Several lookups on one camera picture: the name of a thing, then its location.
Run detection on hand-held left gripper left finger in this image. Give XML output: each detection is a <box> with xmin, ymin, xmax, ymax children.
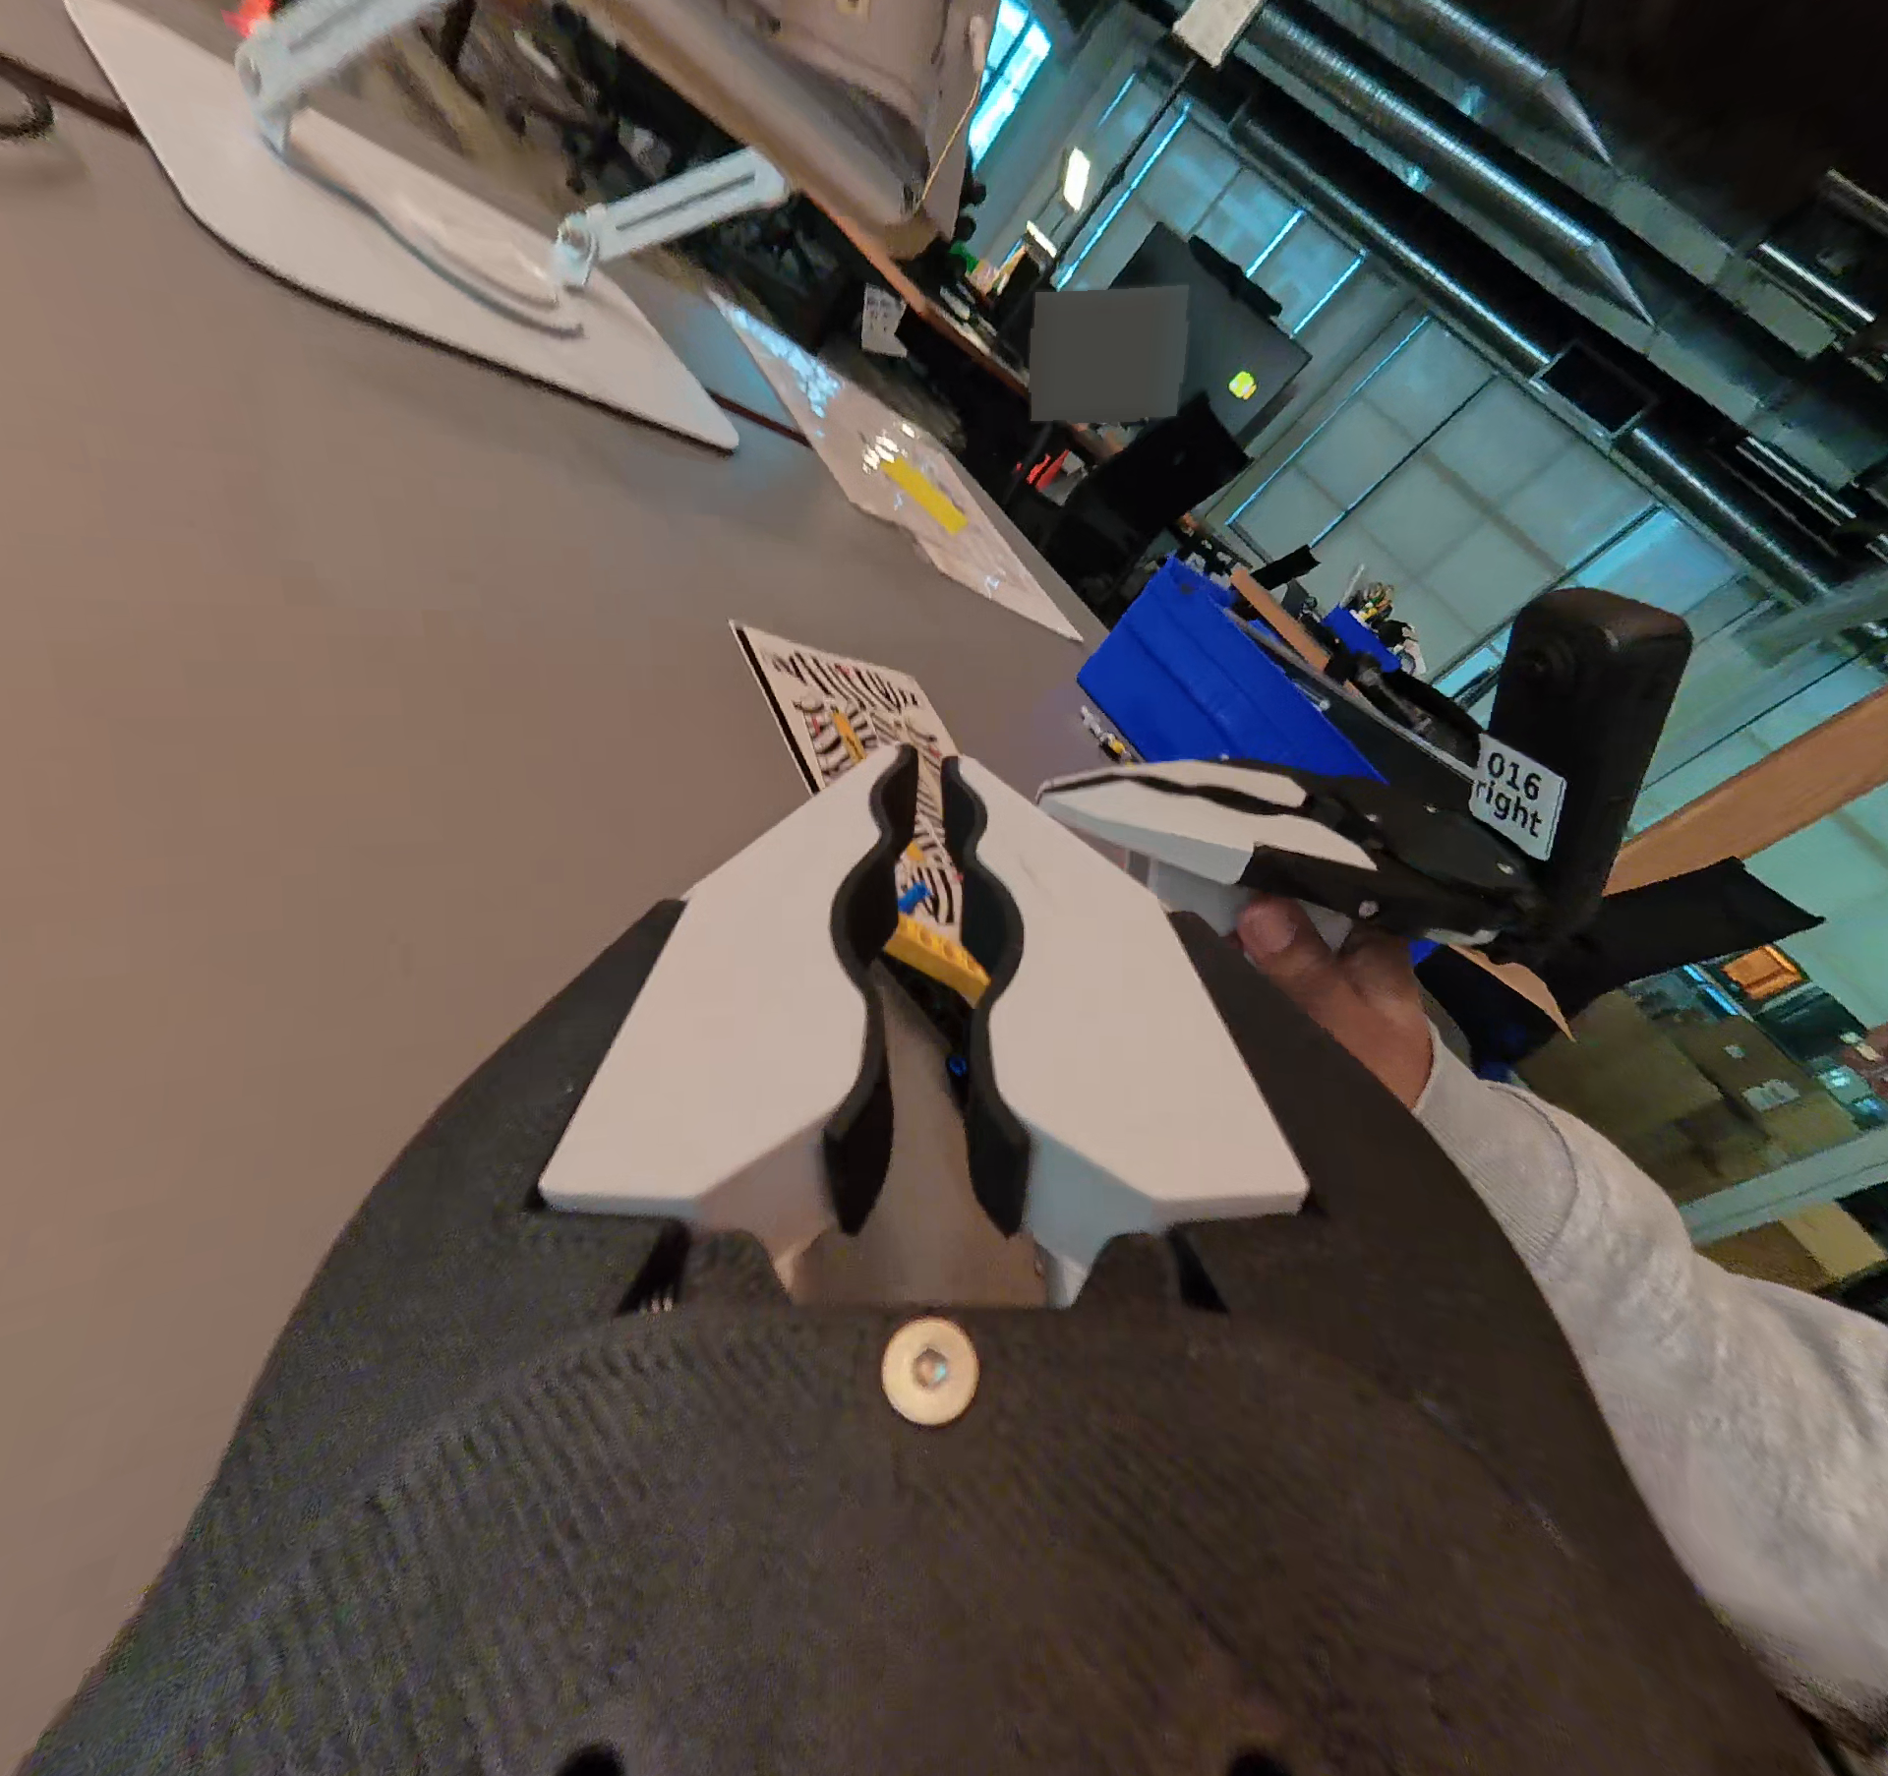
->
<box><xmin>536</xmin><ymin>743</ymin><xmax>915</xmax><ymax>1249</ymax></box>

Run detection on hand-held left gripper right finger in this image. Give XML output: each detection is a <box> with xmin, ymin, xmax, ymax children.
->
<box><xmin>939</xmin><ymin>755</ymin><xmax>1311</xmax><ymax>1310</ymax></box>

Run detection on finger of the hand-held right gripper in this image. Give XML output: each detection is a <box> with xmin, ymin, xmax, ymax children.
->
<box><xmin>1035</xmin><ymin>767</ymin><xmax>1382</xmax><ymax>893</ymax></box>
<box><xmin>1124</xmin><ymin>757</ymin><xmax>1332</xmax><ymax>814</ymax></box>

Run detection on lego technic assembly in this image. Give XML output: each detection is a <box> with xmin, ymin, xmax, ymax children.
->
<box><xmin>880</xmin><ymin>879</ymin><xmax>992</xmax><ymax>1087</ymax></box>

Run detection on person's right forearm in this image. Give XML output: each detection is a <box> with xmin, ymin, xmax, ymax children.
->
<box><xmin>1409</xmin><ymin>1022</ymin><xmax>1888</xmax><ymax>1752</ymax></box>

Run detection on person's right hand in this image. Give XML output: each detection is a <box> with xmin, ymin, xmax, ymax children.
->
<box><xmin>1234</xmin><ymin>895</ymin><xmax>1435</xmax><ymax>1109</ymax></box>

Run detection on blue storage bin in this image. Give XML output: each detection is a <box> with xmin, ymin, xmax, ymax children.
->
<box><xmin>1075</xmin><ymin>554</ymin><xmax>1484</xmax><ymax>792</ymax></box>

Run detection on wooden board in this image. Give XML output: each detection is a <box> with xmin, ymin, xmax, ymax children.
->
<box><xmin>1604</xmin><ymin>690</ymin><xmax>1888</xmax><ymax>897</ymax></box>

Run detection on zebra striped sticker sheet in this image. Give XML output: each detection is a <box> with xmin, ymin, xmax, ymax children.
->
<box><xmin>729</xmin><ymin>619</ymin><xmax>982</xmax><ymax>930</ymax></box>

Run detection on clear plastic parts bag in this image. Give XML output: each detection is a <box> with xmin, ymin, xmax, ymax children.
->
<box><xmin>801</xmin><ymin>419</ymin><xmax>1087</xmax><ymax>643</ymax></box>
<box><xmin>709</xmin><ymin>289</ymin><xmax>890</xmax><ymax>474</ymax></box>

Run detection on dark background monitor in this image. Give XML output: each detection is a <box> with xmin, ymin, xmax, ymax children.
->
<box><xmin>1134</xmin><ymin>224</ymin><xmax>1313</xmax><ymax>452</ymax></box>

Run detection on white monitor stand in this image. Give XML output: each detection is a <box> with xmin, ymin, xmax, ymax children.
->
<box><xmin>64</xmin><ymin>0</ymin><xmax>792</xmax><ymax>454</ymax></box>

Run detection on black cable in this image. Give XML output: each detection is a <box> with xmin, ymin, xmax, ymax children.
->
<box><xmin>0</xmin><ymin>53</ymin><xmax>143</xmax><ymax>143</ymax></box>

